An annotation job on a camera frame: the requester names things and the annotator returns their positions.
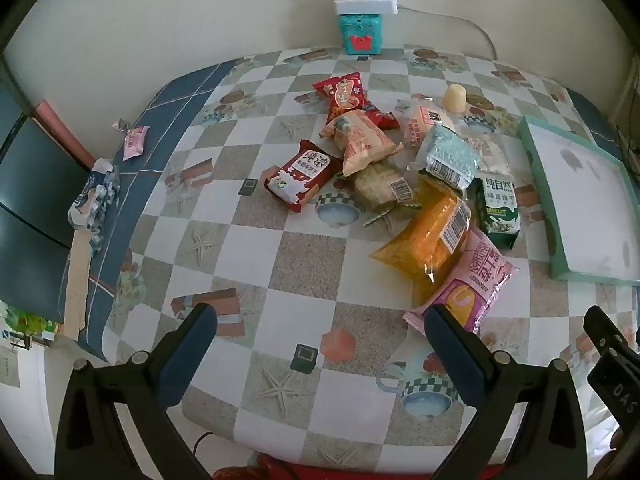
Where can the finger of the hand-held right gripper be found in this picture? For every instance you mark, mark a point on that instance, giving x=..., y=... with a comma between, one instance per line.
x=602, y=327

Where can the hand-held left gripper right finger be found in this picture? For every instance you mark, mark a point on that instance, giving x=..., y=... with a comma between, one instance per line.
x=452, y=355

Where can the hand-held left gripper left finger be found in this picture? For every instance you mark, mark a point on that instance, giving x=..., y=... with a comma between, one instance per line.
x=192, y=345

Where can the pink snack packet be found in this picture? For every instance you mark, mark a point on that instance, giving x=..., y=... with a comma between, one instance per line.
x=475, y=280

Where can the teal tray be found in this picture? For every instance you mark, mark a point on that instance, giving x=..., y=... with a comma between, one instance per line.
x=585, y=200

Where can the dark green biscuit packet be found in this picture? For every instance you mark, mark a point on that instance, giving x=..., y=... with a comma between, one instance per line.
x=495, y=210

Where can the clear cracker packet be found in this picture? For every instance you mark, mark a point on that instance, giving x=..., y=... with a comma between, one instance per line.
x=380, y=185

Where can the green white patterned snack packet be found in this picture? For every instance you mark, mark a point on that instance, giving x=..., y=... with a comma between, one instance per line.
x=447, y=157

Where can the dark red milk snack packet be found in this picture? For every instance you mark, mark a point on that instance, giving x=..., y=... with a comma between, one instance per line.
x=300, y=172

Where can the beige orange snack packet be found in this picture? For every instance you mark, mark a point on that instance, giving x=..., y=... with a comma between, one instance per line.
x=360, y=142

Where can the clear packet with white bun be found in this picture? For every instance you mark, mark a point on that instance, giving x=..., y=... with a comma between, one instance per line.
x=425, y=122

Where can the small red candy packet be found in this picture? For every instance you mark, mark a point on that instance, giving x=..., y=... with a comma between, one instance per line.
x=385, y=119

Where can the pale yellow jelly cup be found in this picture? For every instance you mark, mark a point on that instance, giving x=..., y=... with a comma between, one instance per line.
x=455, y=97

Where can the red peanut snack packet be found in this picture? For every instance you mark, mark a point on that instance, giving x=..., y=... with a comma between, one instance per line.
x=345, y=95

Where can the checkered printed tablecloth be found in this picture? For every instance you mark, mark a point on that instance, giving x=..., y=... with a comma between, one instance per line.
x=250, y=260

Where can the cardboard strip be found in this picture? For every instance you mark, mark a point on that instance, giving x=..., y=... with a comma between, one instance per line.
x=77, y=285

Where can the green packaging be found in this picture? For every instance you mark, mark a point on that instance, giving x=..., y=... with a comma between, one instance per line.
x=25, y=322

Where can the red cloth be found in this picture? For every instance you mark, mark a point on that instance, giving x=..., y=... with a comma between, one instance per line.
x=320, y=470

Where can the blue white crumpled wrappers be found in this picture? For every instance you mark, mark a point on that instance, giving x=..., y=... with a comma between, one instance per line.
x=92, y=195

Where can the small pink packet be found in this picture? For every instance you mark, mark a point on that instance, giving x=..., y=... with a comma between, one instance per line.
x=136, y=142

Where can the dark blue cabinet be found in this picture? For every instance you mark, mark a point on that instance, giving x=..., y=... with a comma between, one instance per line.
x=35, y=200

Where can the small crumpled wrapper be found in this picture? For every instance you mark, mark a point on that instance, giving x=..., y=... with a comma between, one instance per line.
x=121, y=125

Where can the reddish brown board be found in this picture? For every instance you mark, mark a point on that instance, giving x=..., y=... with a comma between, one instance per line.
x=62, y=130

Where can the teal toy box red crab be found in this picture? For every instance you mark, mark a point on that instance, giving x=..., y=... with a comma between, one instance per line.
x=357, y=30

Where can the white power strip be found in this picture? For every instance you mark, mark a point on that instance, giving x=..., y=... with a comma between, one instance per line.
x=365, y=6

